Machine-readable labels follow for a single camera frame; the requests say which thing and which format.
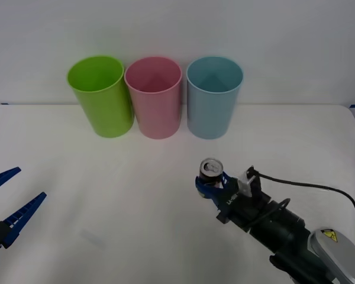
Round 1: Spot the pale blue plastic bin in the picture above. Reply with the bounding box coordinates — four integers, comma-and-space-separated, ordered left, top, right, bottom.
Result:
186, 56, 244, 140

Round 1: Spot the pink plastic bin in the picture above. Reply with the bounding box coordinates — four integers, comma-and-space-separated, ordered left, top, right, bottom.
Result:
124, 56, 183, 140

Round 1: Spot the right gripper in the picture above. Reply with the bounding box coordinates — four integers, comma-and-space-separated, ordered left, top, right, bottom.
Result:
194, 170, 273, 235

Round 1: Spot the green plastic bin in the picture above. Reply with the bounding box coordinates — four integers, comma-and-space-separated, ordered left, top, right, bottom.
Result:
66, 55, 135, 138

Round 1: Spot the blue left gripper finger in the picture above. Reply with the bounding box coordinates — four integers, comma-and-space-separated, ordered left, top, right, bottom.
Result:
0, 191, 47, 251
0, 166, 22, 196

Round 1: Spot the dark drink can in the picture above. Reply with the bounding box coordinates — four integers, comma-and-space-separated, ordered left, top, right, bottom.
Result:
199, 158, 225, 190

